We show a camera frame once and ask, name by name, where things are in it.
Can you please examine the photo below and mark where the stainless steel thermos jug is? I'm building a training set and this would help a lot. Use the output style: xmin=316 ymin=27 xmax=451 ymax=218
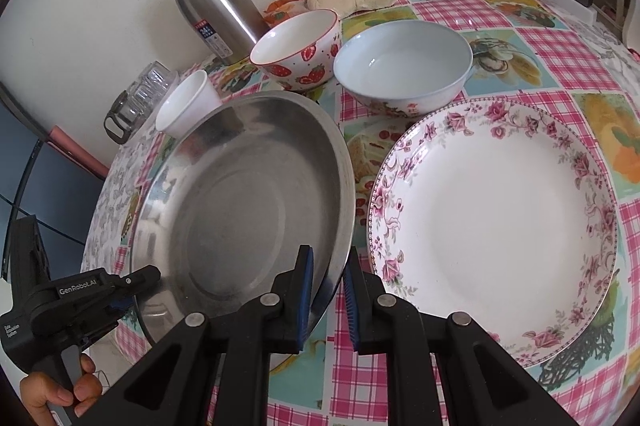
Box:
xmin=160 ymin=0 xmax=271 ymax=67

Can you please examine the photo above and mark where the white plastic cup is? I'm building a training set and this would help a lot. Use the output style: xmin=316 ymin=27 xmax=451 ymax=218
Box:
xmin=155 ymin=70 xmax=223 ymax=139

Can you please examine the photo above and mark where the white strawberry print bowl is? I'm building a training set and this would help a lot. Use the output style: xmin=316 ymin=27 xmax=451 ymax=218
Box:
xmin=249 ymin=9 xmax=343 ymax=93

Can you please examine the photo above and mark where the white power strip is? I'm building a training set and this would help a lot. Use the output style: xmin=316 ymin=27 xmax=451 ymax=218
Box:
xmin=542 ymin=0 xmax=598 ymax=24

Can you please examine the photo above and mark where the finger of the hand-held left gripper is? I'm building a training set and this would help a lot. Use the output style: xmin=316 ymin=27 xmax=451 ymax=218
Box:
xmin=107 ymin=265 xmax=162 ymax=312

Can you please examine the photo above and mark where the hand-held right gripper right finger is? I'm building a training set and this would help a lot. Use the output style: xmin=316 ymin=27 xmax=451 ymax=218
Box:
xmin=341 ymin=246 xmax=556 ymax=426

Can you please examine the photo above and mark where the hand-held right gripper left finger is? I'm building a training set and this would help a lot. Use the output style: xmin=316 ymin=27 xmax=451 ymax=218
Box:
xmin=92 ymin=245 xmax=316 ymax=426

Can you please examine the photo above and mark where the pink panel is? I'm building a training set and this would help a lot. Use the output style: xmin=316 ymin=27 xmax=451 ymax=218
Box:
xmin=49 ymin=125 xmax=111 ymax=181

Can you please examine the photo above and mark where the dark blue cabinet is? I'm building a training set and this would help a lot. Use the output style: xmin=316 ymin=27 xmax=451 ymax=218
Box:
xmin=0 ymin=81 xmax=107 ymax=292

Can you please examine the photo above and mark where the glass teapot with brown handle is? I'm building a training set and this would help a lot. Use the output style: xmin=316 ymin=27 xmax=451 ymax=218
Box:
xmin=103 ymin=90 xmax=151 ymax=145

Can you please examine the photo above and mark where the small clear glass cup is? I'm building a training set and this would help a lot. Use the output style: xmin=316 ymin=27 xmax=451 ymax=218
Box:
xmin=142 ymin=61 xmax=180 ymax=99
xmin=125 ymin=78 xmax=153 ymax=109

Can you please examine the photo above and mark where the white pink floral plate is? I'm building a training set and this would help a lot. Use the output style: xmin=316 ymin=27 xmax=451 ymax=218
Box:
xmin=366 ymin=97 xmax=619 ymax=355

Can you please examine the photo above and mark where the light blue bowl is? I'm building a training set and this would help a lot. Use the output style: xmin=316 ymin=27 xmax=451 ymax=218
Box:
xmin=333 ymin=21 xmax=474 ymax=118

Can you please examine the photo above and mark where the person's left hand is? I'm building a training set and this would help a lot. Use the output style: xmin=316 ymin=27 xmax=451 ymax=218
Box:
xmin=19 ymin=352 xmax=103 ymax=426

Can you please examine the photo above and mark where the stainless steel basin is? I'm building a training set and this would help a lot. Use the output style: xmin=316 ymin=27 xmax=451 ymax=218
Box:
xmin=131 ymin=90 xmax=357 ymax=359

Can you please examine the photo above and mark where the orange snack packet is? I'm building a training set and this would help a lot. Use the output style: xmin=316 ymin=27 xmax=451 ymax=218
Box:
xmin=263 ymin=0 xmax=308 ymax=29

